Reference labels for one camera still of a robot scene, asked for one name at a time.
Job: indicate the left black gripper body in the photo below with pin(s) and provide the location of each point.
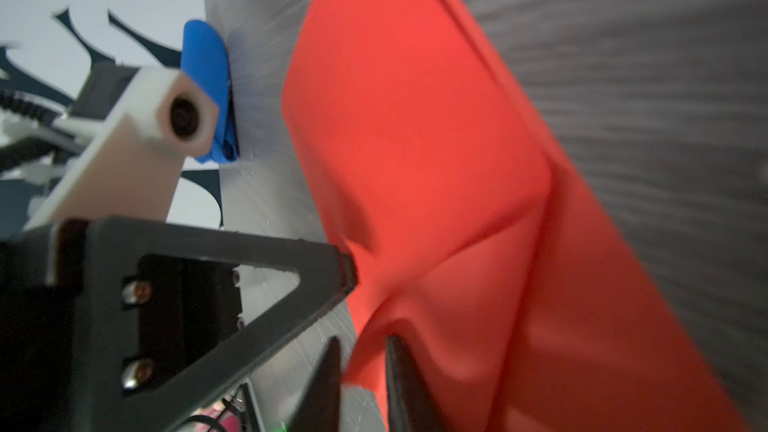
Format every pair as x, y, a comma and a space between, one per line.
38, 287

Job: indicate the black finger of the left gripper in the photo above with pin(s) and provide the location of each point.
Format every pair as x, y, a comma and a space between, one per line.
157, 327

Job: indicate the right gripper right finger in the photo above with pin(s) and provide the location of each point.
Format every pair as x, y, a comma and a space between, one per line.
411, 407

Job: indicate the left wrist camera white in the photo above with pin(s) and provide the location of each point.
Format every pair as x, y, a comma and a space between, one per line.
133, 165

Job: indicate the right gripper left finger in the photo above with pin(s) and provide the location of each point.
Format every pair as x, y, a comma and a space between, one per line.
319, 408

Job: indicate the red square paper sheet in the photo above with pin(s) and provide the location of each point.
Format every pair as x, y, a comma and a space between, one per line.
475, 237

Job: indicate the blue cloth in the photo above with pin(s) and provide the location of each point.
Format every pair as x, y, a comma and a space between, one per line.
205, 59

